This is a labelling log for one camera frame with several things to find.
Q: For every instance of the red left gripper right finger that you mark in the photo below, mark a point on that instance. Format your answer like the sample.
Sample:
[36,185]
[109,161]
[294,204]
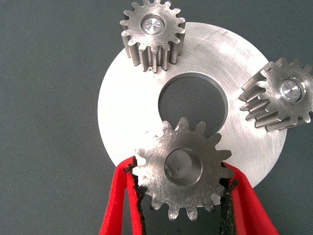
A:
[247,203]

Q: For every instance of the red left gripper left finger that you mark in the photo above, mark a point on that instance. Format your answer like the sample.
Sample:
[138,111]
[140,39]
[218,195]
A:
[117,200]

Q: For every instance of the small steel planetary gear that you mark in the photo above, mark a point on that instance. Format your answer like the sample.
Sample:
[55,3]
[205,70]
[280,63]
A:
[269,98]
[159,181]
[137,31]

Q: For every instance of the round metal carrier plate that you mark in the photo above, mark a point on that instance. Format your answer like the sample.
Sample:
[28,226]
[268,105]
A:
[127,102]

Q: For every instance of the dark grey table cloth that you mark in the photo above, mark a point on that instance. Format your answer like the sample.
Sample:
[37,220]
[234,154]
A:
[49,98]

